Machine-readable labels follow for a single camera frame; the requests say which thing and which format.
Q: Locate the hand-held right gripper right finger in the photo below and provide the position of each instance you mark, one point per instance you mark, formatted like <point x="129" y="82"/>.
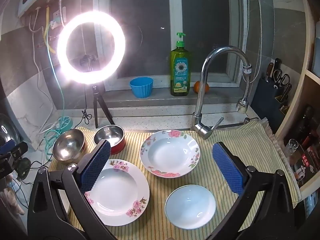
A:
<point x="227" y="170"/>

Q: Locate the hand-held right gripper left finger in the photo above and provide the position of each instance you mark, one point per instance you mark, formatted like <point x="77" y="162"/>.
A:
<point x="95" y="165"/>

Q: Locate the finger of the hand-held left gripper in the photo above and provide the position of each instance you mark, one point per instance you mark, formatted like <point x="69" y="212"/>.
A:
<point x="7" y="147"/>
<point x="18" y="152"/>

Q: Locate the gold steel bowl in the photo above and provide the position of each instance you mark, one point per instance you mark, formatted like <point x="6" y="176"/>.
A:
<point x="67" y="147"/>

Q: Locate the shallow floral plate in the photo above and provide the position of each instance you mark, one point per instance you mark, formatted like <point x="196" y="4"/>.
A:
<point x="117" y="192"/>

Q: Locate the red steel bowl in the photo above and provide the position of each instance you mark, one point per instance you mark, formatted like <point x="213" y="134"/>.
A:
<point x="110" y="132"/>

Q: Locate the small white plate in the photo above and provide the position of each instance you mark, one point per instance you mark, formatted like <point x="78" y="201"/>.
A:
<point x="190" y="206"/>

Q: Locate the deep floral plate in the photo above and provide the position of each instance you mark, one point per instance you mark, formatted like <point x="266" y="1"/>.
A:
<point x="170" y="152"/>

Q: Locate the dark green round object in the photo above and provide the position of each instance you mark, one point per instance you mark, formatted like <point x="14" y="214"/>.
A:
<point x="23" y="167"/>

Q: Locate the yellow striped towel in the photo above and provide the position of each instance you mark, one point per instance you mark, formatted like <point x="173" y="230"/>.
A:
<point x="237" y="135"/>

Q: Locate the flexible faucet sprayer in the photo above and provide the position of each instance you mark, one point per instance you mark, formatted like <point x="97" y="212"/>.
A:
<point x="242" y="106"/>

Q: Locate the clear glass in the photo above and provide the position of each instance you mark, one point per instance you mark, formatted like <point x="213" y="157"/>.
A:
<point x="291" y="146"/>

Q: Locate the chrome faucet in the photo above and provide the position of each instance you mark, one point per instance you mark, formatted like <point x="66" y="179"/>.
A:
<point x="200" y="105"/>

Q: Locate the dark knife block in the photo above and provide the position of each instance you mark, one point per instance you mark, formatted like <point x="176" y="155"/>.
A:
<point x="265" y="97"/>

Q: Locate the red box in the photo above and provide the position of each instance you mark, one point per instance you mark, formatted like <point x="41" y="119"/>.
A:
<point x="310" y="160"/>

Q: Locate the orange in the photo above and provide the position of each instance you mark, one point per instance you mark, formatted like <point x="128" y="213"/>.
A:
<point x="206" y="87"/>

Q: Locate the dark bottle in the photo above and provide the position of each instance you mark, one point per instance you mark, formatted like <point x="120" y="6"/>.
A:
<point x="303" y="125"/>

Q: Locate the blue ribbed cup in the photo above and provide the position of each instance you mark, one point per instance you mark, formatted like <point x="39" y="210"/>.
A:
<point x="141" y="88"/>

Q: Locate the wooden shelf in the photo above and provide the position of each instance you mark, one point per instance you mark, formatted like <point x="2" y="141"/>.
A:
<point x="295" y="100"/>

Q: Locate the green dish soap bottle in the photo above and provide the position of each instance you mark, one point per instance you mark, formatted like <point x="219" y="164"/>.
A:
<point x="180" y="75"/>

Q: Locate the black scissors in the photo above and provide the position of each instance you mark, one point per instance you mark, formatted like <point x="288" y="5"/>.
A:
<point x="283" y="80"/>

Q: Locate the window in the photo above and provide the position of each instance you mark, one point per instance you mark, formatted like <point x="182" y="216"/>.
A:
<point x="212" y="30"/>

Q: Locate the wall socket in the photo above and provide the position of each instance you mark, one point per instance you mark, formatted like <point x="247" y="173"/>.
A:
<point x="56" y="15"/>

